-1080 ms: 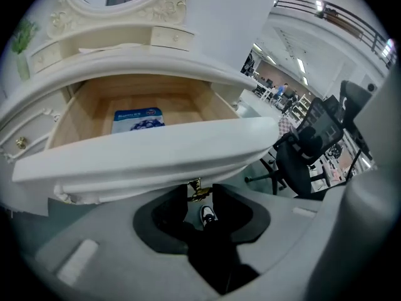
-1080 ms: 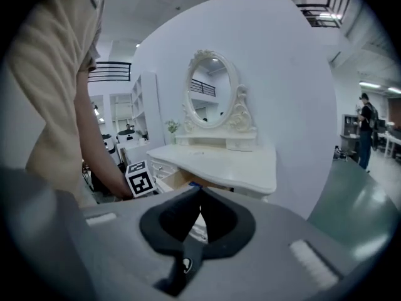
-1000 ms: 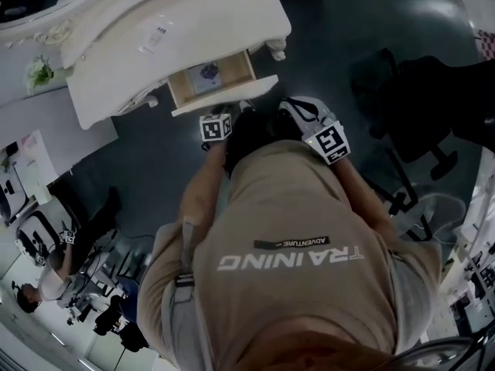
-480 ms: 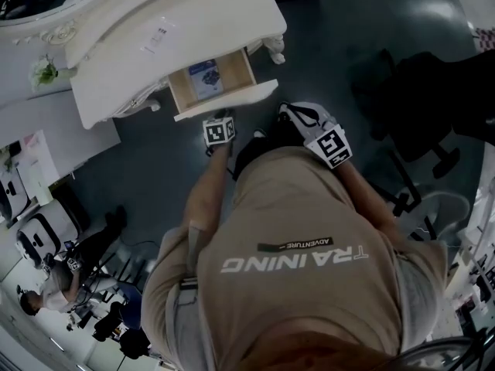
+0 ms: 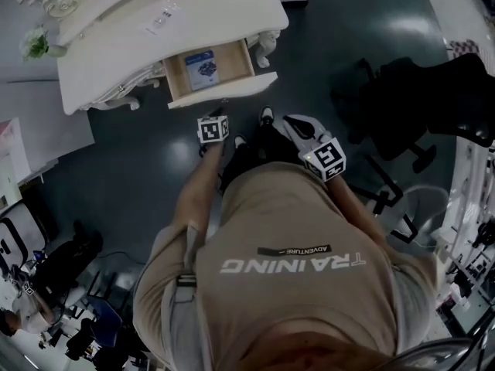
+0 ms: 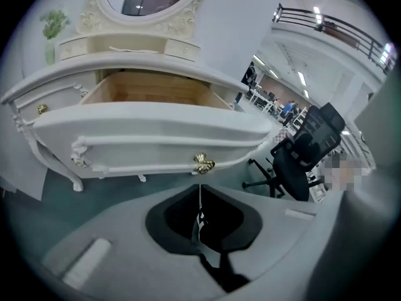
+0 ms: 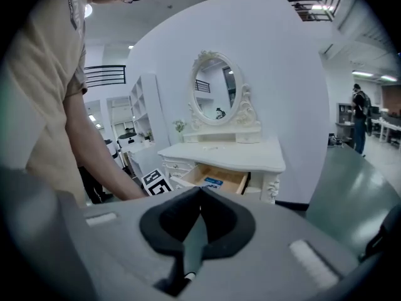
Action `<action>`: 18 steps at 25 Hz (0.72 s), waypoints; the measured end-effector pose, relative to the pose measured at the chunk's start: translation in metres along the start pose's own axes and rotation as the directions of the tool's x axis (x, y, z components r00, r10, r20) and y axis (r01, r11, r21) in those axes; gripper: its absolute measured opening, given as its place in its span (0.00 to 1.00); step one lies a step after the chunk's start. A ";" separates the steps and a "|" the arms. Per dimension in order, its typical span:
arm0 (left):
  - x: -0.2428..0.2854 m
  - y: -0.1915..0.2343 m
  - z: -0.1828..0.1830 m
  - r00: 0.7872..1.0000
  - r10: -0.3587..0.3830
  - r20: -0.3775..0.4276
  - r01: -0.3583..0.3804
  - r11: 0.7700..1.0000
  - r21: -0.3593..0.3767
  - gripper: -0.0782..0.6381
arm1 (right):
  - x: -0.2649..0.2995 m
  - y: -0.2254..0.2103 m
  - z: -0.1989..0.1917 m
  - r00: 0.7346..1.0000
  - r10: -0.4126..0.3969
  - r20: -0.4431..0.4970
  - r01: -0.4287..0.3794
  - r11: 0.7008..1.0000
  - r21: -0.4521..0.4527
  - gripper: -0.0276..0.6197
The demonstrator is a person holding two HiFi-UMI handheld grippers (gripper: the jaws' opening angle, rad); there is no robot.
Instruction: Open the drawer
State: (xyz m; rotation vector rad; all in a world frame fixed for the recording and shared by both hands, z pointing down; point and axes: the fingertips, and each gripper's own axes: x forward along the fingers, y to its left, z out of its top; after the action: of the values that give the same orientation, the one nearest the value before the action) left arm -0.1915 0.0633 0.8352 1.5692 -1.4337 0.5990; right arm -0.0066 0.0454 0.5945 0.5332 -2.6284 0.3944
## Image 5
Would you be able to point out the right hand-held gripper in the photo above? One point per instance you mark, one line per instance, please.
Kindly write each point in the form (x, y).
(326, 158)

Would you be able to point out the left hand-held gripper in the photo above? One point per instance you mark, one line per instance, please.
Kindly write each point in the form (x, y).
(212, 130)

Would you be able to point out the wooden drawer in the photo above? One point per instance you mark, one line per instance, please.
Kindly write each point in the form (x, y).
(232, 64)

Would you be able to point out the person's right forearm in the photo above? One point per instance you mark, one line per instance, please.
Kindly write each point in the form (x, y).
(356, 211)

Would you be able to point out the person's left forearm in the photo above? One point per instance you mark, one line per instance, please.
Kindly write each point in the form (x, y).
(201, 195)

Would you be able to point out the white ornate dressing table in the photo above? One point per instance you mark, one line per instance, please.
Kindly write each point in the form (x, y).
(212, 21)

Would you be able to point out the person's left shoe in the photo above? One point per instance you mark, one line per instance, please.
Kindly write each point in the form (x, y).
(240, 141)

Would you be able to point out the person's shoe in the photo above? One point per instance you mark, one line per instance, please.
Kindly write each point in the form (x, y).
(267, 115)
(240, 141)

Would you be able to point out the person's right shoe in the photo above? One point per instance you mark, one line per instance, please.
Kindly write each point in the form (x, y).
(267, 115)

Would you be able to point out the person's black trousers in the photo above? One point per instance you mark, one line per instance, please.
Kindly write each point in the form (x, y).
(259, 153)

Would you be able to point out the blue booklet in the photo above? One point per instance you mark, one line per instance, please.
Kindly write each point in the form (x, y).
(202, 70)

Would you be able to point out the clear label sheet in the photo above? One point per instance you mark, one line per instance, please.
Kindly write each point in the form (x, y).
(162, 18)

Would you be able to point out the black office chair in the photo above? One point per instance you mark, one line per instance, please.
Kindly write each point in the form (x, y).
(425, 103)

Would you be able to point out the grey chair with black base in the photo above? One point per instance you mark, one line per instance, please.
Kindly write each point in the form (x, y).
(425, 203)

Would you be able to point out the person's beige printed t-shirt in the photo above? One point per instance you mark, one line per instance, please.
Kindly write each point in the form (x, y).
(294, 284)

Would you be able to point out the cluttered white workbench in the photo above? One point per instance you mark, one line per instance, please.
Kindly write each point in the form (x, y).
(472, 226)

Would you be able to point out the blue chair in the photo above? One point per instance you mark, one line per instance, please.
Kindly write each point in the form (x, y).
(104, 319)

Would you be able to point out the dark head mount rim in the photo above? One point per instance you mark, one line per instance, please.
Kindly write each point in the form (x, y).
(437, 352)

